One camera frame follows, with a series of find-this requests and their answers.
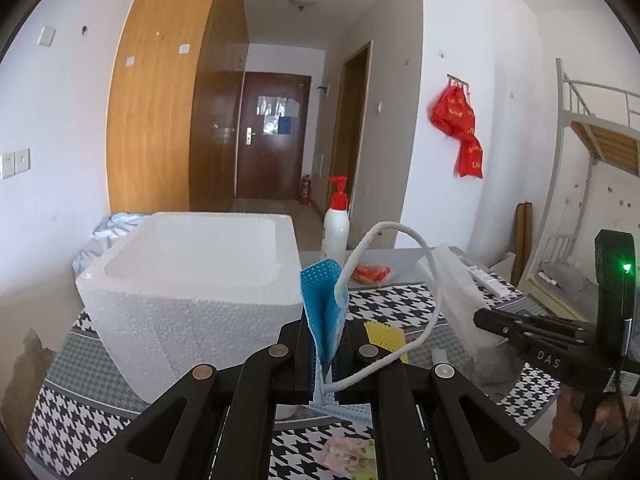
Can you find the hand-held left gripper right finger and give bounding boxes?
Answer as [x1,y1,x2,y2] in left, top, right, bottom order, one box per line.
[336,324,586,480]

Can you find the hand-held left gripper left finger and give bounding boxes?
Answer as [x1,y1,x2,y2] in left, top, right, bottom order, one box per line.
[65,309,321,480]

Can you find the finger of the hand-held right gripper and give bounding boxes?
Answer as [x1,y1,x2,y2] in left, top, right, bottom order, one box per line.
[530,314,598,333]
[473,307,561,346]

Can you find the blue face mask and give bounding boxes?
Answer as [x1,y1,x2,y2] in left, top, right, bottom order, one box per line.
[299,221,443,417]

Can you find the white foam box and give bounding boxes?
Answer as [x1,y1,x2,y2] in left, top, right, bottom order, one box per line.
[75,211,303,406]

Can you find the person's right hand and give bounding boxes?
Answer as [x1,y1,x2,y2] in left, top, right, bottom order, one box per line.
[551,387,632,461]

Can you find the white remote control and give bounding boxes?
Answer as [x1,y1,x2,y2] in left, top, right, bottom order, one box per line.
[460,255,516,300]

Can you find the yellow perforated cloth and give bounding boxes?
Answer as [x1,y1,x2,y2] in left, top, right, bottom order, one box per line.
[363,321,410,365]

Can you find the white plastic bag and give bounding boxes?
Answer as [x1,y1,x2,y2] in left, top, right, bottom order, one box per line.
[414,244,523,386]

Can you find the grey folded cloth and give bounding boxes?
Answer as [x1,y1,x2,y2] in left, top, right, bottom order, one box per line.
[542,261,597,307]

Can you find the houndstooth tablecloth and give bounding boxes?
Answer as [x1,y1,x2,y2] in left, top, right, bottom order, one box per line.
[25,282,561,480]

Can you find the wooden board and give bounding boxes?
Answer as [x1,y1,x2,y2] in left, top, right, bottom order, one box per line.
[515,201,535,286]

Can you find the orange snack packet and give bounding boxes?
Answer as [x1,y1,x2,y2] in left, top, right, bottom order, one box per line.
[351,262,392,285]

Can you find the colourful packet on table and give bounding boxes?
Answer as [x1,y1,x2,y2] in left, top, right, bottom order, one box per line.
[320,435,378,480]

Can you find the white pump bottle red cap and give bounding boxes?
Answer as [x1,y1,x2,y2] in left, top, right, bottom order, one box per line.
[320,176,351,262]

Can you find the red plastic bag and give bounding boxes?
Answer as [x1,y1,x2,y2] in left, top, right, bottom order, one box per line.
[454,135,485,179]
[430,85,476,137]

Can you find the dark brown door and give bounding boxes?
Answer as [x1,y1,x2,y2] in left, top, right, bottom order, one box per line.
[235,71,312,202]

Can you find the white metal bunk bed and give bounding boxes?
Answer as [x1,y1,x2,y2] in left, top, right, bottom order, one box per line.
[515,57,640,311]

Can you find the pale blue cloth bundle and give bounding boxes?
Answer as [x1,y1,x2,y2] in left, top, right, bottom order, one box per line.
[72,212,151,276]

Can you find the white paper notice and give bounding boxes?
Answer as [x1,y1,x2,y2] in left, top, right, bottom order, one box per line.
[257,96,301,117]

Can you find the wooden wardrobe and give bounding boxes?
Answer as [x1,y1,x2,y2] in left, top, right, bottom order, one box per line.
[106,0,249,216]

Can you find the black cable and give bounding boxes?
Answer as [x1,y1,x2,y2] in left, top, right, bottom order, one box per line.
[575,355,640,467]

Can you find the brown door frame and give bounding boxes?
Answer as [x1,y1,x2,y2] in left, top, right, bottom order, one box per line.
[336,40,373,241]

